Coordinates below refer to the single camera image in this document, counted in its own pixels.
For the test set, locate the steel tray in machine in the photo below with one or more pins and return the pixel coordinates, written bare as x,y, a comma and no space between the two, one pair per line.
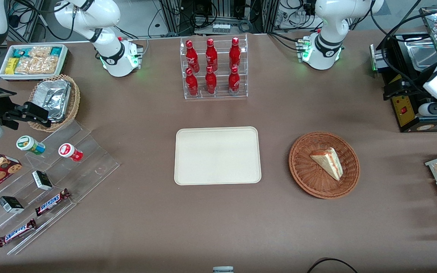
421,53

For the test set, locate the white plastic snack bin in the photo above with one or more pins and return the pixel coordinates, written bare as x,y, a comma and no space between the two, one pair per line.
32,77

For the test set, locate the aluminium foil container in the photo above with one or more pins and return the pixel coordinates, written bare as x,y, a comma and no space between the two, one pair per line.
53,96

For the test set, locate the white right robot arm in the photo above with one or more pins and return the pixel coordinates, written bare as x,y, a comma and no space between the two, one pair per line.
110,57

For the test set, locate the black machine with yellow panel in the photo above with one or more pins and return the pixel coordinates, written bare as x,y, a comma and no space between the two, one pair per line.
402,112

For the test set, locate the large clear peanut snack bag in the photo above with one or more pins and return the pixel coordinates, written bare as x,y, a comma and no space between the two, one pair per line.
38,65

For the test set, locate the small grey device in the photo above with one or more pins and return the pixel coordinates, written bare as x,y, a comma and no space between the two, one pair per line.
223,270

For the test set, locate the yellow snack packet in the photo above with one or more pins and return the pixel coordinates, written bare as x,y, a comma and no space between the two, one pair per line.
11,65

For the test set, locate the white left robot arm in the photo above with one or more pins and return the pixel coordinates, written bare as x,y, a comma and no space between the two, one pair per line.
324,53

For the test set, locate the Snickers chocolate bar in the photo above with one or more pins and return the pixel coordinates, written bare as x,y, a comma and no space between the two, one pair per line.
51,202
16,233

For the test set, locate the triangular sandwich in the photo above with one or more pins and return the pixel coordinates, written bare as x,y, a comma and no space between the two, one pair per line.
328,161

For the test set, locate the teal snack packet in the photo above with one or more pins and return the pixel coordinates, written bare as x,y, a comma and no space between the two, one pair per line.
55,51
19,52

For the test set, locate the light wicker basket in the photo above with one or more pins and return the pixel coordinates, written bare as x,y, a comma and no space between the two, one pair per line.
75,100

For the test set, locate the clear acrylic stepped display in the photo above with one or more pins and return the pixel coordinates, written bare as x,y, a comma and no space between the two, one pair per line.
89,167

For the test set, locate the small clear peanut snack bag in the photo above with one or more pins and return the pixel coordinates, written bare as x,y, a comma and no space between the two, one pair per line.
40,52

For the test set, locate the green lid yogurt cup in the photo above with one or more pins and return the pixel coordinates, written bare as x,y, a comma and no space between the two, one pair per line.
27,143

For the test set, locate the small black carton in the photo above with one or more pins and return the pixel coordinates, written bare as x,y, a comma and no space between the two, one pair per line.
11,204
42,180

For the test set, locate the red soda bottle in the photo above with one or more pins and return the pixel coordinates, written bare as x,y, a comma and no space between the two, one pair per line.
192,57
235,54
192,84
211,82
211,56
234,81

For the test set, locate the cream rectangular tray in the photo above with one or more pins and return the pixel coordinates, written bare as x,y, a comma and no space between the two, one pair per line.
217,155

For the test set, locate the red lid yogurt cup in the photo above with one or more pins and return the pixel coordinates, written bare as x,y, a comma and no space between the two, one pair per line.
68,151

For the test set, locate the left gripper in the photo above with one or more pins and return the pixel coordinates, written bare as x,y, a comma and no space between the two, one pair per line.
409,86

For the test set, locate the white power strip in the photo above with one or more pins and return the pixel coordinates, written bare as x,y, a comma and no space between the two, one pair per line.
221,28

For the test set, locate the clear acrylic bottle rack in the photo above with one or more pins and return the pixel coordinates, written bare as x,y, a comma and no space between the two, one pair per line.
214,96

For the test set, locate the brown wicker basket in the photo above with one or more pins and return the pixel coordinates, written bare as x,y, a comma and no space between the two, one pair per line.
309,170

